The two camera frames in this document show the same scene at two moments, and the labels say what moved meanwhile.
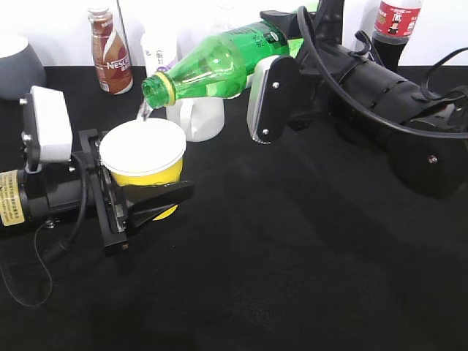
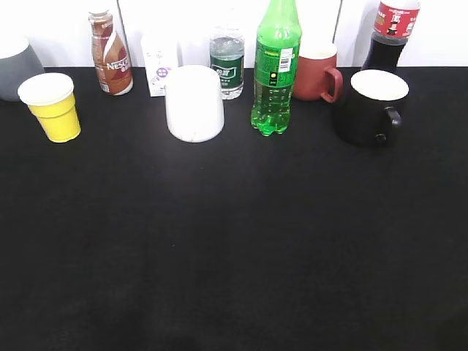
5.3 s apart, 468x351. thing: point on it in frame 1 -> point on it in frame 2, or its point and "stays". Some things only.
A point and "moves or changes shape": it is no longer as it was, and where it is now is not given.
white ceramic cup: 201,118 stays
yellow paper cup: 144,151 -> 50,96
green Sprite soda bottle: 220,64 moves or changes shape
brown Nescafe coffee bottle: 111,60 stays
